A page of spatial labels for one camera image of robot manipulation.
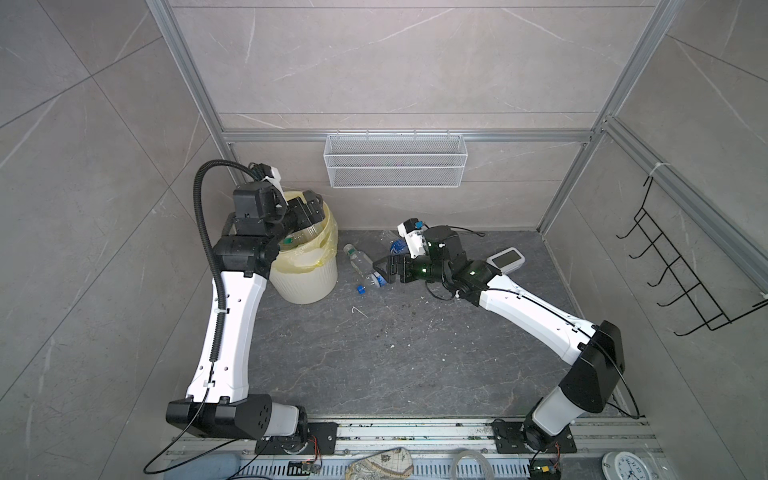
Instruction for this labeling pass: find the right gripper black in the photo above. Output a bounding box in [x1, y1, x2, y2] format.
[373, 250, 452, 286]

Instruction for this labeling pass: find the small clear bottle white cap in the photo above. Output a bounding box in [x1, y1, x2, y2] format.
[343, 244, 387, 291]

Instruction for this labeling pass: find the clear bottle blue label back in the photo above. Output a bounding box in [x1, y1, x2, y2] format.
[390, 239, 409, 255]

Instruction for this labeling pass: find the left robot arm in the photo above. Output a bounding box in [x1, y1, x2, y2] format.
[165, 159, 325, 454]

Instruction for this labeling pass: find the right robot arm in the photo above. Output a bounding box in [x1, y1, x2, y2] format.
[372, 218, 626, 452]

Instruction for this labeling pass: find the white bin with yellow liner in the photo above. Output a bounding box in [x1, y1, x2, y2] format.
[269, 203, 338, 305]

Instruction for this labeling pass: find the white digital clock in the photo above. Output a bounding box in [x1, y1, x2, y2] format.
[487, 247, 526, 275]

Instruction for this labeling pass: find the patterned cloth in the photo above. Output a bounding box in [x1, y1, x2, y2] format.
[344, 448, 414, 480]

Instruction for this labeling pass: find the white tape roll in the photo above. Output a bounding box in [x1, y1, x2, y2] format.
[449, 450, 496, 480]

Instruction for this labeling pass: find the blue grey cushion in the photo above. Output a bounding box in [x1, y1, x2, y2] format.
[163, 452, 242, 480]

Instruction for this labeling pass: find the white round analog clock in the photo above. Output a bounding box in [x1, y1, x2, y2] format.
[601, 451, 653, 480]

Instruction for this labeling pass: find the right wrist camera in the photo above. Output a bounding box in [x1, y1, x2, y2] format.
[397, 218, 426, 259]

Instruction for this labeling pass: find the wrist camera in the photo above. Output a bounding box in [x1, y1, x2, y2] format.
[397, 218, 426, 259]
[252, 163, 287, 206]

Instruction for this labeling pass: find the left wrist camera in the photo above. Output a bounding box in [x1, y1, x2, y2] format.
[252, 163, 287, 206]

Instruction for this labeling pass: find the white wire mesh basket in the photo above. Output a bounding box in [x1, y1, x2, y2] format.
[323, 134, 468, 189]

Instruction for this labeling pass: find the black wire hook rack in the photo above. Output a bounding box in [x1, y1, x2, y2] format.
[616, 176, 767, 338]

